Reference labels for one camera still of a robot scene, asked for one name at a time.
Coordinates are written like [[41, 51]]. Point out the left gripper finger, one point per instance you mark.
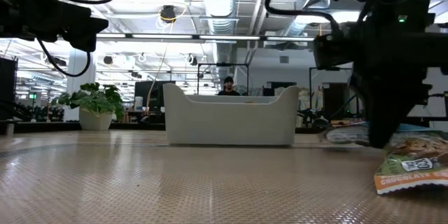
[[85, 24], [82, 43]]

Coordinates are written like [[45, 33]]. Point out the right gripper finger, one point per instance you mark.
[[388, 108], [429, 91]]

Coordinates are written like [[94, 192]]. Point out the green orange granola bar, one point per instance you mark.
[[413, 171]]

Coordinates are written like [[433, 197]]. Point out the blue granola bar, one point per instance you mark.
[[350, 140], [427, 128]]

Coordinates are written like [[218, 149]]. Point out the white square column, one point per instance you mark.
[[82, 73]]

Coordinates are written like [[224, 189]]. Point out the potted green plant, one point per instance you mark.
[[94, 99]]

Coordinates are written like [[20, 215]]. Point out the rectangular ceiling light panel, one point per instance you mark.
[[350, 17]]

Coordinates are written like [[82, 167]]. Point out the black upright panel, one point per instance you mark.
[[7, 87]]

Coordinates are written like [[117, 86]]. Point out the black ceiling device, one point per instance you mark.
[[168, 14]]

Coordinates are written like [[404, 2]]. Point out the long ceiling light strip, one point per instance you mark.
[[227, 37]]

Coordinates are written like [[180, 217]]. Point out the person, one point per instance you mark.
[[228, 85]]

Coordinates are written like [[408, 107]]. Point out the pale grey plastic bin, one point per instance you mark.
[[231, 122]]

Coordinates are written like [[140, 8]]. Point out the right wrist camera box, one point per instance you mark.
[[332, 52]]

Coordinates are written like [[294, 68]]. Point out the black metal stand frame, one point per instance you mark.
[[224, 64], [310, 94]]

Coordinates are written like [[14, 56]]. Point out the black aluminium table frame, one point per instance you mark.
[[52, 127]]

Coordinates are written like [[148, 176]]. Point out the smooth silver air duct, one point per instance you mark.
[[316, 5]]

